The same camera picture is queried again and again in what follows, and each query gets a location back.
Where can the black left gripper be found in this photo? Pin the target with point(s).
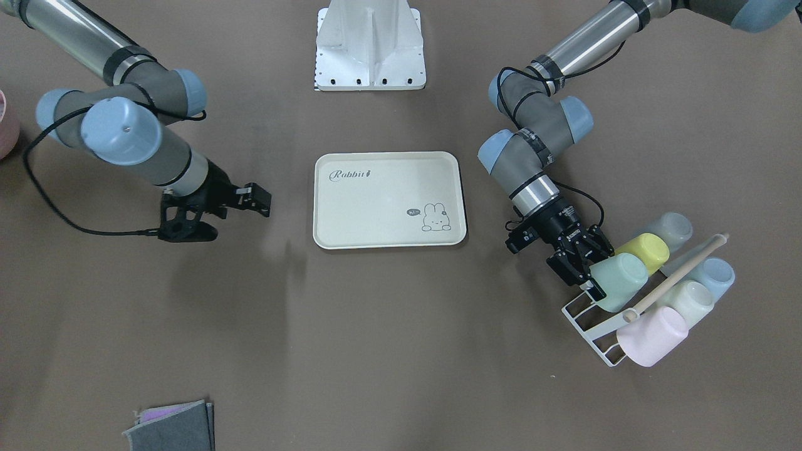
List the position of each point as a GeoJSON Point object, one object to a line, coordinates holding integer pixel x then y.
{"type": "Point", "coordinates": [559, 220]}

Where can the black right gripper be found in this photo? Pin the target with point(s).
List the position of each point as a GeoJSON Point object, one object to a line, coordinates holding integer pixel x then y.
{"type": "Point", "coordinates": [218, 186]}

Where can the green plastic cup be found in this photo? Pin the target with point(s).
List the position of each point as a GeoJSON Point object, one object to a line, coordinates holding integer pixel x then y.
{"type": "Point", "coordinates": [621, 277]}

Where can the cream rabbit tray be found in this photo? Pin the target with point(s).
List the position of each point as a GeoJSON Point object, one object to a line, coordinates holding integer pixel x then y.
{"type": "Point", "coordinates": [365, 200]}

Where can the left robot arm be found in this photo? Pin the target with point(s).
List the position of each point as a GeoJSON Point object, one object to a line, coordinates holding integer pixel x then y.
{"type": "Point", "coordinates": [545, 127]}

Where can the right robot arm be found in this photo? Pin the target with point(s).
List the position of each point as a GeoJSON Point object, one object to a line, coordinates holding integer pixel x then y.
{"type": "Point", "coordinates": [126, 124]}

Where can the yellow plastic cup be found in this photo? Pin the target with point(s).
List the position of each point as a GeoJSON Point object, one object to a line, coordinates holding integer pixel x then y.
{"type": "Point", "coordinates": [649, 248]}

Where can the grey plastic cup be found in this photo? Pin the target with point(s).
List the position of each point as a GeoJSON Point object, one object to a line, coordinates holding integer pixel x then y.
{"type": "Point", "coordinates": [673, 228]}

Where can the pink plastic cup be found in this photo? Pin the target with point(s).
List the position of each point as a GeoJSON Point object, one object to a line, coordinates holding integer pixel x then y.
{"type": "Point", "coordinates": [654, 335]}

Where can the white plastic cup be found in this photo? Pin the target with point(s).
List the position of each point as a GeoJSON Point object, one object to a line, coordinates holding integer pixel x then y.
{"type": "Point", "coordinates": [691, 299]}

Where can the blue plastic cup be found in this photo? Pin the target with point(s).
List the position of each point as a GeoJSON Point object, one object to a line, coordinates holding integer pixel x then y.
{"type": "Point", "coordinates": [715, 274]}

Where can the grey folded cloth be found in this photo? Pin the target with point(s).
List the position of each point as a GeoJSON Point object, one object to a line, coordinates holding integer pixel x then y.
{"type": "Point", "coordinates": [189, 429]}

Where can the purple cloth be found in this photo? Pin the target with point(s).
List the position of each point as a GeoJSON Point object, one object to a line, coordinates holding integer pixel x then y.
{"type": "Point", "coordinates": [149, 414]}

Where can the pink bowl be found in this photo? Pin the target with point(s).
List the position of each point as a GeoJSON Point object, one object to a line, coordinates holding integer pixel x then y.
{"type": "Point", "coordinates": [10, 127]}

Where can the white wire cup rack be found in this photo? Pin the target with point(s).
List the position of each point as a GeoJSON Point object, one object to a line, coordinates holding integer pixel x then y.
{"type": "Point", "coordinates": [597, 327]}

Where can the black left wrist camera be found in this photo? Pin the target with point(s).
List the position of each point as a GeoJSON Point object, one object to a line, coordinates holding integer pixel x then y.
{"type": "Point", "coordinates": [520, 238]}

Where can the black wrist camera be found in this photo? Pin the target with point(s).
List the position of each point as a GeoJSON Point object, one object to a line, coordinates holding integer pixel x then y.
{"type": "Point", "coordinates": [180, 219]}
{"type": "Point", "coordinates": [520, 238]}

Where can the wooden rack handle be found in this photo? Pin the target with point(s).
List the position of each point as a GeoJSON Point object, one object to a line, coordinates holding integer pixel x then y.
{"type": "Point", "coordinates": [688, 262]}

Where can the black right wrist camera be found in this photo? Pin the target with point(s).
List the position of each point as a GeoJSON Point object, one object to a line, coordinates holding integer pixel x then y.
{"type": "Point", "coordinates": [180, 219]}

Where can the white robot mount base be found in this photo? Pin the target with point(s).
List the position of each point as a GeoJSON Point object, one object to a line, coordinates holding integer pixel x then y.
{"type": "Point", "coordinates": [368, 46]}

